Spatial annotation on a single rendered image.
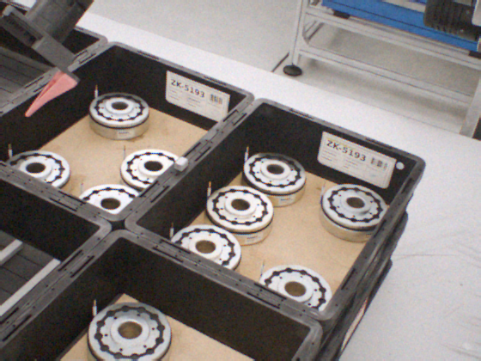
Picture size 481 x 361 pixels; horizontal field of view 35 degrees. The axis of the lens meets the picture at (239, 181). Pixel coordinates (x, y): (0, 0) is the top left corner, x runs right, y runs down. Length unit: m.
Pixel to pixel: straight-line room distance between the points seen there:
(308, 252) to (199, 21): 2.52
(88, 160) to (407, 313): 0.58
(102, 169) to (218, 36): 2.25
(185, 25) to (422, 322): 2.46
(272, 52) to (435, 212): 2.00
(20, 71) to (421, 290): 0.83
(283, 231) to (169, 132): 0.30
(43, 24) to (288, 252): 0.47
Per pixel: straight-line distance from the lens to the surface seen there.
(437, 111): 3.20
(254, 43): 3.43
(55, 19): 1.00
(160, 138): 1.32
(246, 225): 1.12
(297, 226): 1.18
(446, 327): 1.28
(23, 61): 1.54
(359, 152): 1.23
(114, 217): 1.01
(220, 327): 0.98
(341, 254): 1.15
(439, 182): 1.57
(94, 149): 1.29
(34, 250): 1.12
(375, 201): 1.21
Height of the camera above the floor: 1.60
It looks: 38 degrees down
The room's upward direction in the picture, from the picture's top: 8 degrees clockwise
